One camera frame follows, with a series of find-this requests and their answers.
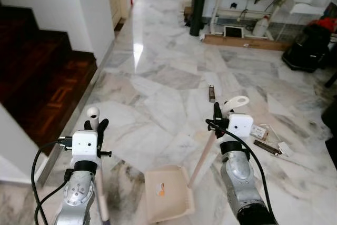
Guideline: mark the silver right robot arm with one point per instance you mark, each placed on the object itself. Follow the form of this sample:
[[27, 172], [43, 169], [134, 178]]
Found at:
[[237, 175]]

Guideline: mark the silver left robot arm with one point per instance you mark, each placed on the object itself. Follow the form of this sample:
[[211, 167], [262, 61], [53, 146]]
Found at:
[[79, 193]]

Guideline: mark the thin brown wrapper strip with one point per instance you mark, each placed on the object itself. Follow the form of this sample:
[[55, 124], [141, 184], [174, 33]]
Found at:
[[212, 93]]

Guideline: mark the white and brown packet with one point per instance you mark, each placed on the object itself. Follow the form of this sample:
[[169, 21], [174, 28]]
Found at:
[[259, 131]]

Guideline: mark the dark brown bar wrapper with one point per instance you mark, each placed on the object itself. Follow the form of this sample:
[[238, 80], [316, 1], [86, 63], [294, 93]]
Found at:
[[266, 147]]

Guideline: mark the white paper scrap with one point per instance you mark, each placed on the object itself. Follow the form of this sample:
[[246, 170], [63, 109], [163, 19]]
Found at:
[[285, 149]]

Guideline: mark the black chair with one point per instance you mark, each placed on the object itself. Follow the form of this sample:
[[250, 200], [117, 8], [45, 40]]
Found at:
[[331, 130]]

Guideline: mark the dark wooden staircase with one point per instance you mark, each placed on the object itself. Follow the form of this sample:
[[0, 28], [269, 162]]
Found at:
[[37, 72]]

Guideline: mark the wooden base plank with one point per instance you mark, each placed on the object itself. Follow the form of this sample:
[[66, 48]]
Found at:
[[247, 42]]

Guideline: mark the white framed small screen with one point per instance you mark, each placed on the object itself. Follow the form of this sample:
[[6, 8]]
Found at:
[[233, 31]]

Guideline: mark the white plastic bottle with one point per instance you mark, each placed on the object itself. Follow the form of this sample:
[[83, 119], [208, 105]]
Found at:
[[261, 27]]

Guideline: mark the black rolled mat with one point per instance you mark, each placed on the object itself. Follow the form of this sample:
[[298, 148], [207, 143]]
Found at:
[[198, 9]]

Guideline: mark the black bulky bag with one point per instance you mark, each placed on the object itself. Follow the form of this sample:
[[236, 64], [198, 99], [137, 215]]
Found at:
[[308, 48]]

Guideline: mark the red cloth bundle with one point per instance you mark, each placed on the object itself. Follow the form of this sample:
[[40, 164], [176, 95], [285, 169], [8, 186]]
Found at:
[[324, 23]]

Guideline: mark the white flat tray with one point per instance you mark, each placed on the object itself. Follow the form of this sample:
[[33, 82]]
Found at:
[[308, 9]]

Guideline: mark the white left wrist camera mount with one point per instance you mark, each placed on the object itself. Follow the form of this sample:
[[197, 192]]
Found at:
[[84, 146]]

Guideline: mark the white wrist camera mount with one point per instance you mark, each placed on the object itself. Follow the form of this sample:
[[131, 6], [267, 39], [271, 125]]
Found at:
[[241, 127], [84, 146]]

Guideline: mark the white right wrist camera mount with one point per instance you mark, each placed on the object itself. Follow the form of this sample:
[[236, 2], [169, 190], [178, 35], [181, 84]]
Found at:
[[241, 127]]

